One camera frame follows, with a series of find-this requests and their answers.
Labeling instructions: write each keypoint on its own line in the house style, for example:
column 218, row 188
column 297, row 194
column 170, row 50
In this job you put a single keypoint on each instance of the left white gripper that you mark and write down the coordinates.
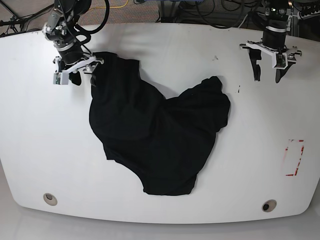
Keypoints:
column 273, row 41

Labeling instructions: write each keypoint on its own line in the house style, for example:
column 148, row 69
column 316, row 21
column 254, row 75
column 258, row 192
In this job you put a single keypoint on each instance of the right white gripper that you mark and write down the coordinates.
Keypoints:
column 73, row 57

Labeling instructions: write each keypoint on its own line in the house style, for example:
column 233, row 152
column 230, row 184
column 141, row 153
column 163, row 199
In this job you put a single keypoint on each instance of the black T-shirt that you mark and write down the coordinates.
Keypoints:
column 165, row 142

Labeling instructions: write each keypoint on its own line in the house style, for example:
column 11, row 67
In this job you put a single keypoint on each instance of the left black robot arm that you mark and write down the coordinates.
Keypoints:
column 275, row 25

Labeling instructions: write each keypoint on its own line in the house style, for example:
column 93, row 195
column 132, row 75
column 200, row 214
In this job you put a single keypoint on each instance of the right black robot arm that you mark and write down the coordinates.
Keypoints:
column 69, row 39

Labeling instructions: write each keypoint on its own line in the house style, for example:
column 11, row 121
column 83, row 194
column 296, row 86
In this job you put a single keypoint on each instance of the white power strip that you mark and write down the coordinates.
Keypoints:
column 308, row 12

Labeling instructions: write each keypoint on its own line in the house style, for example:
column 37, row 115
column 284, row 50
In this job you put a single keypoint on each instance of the red tape rectangle marker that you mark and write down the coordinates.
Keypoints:
column 293, row 157

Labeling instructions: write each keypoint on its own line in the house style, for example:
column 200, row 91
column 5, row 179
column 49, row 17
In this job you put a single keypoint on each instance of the black tripod stand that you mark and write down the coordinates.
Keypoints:
column 17, row 23

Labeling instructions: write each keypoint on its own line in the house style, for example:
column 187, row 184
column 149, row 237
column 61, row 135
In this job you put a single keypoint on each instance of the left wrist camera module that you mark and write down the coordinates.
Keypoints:
column 281, row 61

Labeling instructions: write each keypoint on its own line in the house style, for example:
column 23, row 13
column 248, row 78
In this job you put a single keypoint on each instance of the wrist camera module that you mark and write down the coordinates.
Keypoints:
column 281, row 61
column 61, row 78

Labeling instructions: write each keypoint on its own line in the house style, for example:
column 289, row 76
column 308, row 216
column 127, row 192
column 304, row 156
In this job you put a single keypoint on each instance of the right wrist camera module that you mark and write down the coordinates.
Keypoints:
column 61, row 78

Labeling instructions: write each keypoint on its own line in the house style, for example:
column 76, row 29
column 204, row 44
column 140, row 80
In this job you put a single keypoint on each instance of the left table cable grommet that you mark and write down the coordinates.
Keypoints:
column 50, row 199

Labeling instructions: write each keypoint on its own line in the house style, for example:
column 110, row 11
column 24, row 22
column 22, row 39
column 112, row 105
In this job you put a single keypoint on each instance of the table cable grommet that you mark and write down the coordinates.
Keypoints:
column 269, row 206
column 50, row 199

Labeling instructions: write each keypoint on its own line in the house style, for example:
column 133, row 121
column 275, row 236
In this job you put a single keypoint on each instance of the right table cable grommet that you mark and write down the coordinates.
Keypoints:
column 269, row 206

